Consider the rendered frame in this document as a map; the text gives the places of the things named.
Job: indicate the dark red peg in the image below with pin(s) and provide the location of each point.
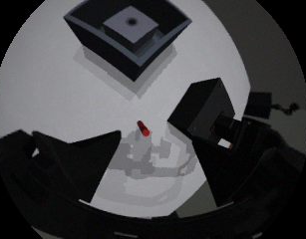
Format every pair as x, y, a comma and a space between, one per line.
145, 131

